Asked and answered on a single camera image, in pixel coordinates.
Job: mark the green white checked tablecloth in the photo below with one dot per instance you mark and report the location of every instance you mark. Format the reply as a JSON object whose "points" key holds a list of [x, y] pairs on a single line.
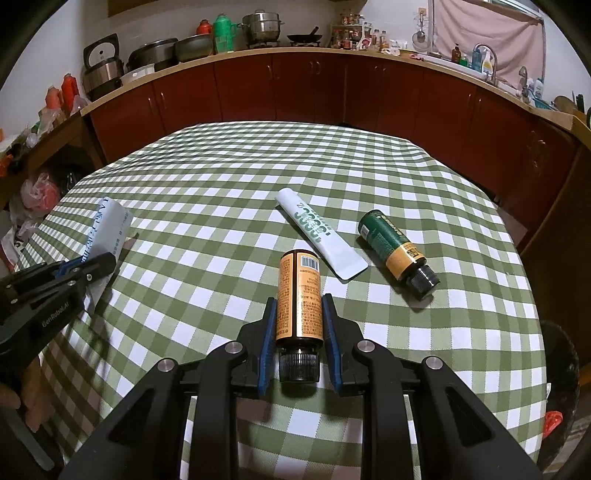
{"points": [[231, 184]]}

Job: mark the black wok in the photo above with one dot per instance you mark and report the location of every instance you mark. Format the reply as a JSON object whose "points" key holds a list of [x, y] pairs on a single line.
{"points": [[304, 37]]}

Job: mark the orange label brown bottle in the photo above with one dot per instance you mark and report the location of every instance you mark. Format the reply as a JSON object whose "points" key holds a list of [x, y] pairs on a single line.
{"points": [[298, 295]]}

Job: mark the green thermos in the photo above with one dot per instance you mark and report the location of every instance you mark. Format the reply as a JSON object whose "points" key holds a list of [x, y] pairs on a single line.
{"points": [[225, 33]]}

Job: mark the grey cooking pot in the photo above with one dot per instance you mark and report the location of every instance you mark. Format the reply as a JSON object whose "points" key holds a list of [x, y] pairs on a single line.
{"points": [[194, 48]]}

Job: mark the hanging strainer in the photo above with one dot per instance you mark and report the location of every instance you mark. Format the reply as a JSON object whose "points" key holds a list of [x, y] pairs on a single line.
{"points": [[420, 37]]}

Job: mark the steel rice cooker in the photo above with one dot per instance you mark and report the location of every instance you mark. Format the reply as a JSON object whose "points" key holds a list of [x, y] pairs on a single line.
{"points": [[102, 67]]}

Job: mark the white tray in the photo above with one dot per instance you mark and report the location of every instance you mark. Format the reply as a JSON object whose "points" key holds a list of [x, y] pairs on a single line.
{"points": [[137, 74]]}

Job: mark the white tube green print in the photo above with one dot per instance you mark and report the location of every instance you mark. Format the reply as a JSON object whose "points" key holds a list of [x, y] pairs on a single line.
{"points": [[318, 230]]}

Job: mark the spray bottle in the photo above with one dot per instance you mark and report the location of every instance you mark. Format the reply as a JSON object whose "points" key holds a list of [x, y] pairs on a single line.
{"points": [[487, 62]]}

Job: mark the red thermos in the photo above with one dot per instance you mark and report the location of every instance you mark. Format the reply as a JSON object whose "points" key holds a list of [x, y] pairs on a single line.
{"points": [[204, 26]]}

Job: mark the steel steamer pot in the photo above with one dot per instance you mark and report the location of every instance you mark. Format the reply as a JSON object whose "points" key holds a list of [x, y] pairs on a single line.
{"points": [[262, 26]]}

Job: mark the dark cooking pot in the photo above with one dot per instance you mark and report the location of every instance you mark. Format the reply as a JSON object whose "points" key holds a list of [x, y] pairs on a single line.
{"points": [[151, 54]]}

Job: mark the row of spice bottles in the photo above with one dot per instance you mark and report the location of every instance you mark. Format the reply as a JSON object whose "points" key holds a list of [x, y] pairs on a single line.
{"points": [[355, 34]]}

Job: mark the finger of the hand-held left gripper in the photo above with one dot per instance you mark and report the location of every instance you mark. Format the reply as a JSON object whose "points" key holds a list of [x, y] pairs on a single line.
{"points": [[62, 268], [92, 270]]}

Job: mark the white printed pouch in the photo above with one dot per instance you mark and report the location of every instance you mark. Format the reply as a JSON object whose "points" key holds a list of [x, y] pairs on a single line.
{"points": [[110, 226]]}

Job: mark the sink faucet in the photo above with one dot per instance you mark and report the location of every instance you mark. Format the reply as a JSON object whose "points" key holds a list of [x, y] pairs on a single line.
{"points": [[493, 57]]}

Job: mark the red base cabinets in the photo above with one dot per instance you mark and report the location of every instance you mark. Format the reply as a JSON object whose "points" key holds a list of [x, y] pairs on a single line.
{"points": [[286, 87]]}

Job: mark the green label brown bottle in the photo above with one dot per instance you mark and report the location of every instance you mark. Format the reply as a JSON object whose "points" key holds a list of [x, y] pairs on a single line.
{"points": [[392, 244]]}

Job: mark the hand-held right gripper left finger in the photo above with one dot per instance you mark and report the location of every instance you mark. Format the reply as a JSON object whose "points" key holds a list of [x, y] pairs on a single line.
{"points": [[268, 350]]}

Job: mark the person's left hand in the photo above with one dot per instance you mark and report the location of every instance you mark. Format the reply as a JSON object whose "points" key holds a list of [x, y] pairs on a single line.
{"points": [[9, 397]]}

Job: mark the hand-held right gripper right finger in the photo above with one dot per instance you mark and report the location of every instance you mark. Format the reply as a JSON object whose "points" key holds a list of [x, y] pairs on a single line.
{"points": [[331, 350]]}

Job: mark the black trash bin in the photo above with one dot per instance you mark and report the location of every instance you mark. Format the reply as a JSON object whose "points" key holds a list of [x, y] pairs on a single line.
{"points": [[561, 369]]}

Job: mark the orange plastic bottles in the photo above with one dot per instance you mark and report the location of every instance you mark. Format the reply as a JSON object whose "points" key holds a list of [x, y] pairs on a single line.
{"points": [[64, 94]]}

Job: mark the pink plastic bag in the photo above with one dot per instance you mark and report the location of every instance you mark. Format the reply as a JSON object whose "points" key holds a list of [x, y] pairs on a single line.
{"points": [[39, 194]]}

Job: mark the pink window curtain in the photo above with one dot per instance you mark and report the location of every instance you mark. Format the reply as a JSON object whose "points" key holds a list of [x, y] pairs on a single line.
{"points": [[489, 27]]}

